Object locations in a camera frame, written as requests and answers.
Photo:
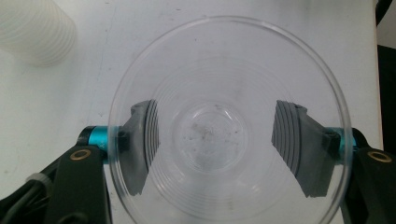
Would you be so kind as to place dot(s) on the clear disposable cup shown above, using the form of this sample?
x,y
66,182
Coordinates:
x,y
205,77

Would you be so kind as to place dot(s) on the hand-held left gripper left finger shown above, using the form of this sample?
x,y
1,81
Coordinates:
x,y
137,146

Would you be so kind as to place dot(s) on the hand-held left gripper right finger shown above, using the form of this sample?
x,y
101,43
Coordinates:
x,y
308,149

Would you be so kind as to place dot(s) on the white foam mat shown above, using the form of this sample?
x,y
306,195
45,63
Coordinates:
x,y
56,105

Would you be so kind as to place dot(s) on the stack of translucent plastic cups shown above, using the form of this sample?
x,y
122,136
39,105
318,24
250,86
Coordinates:
x,y
34,34

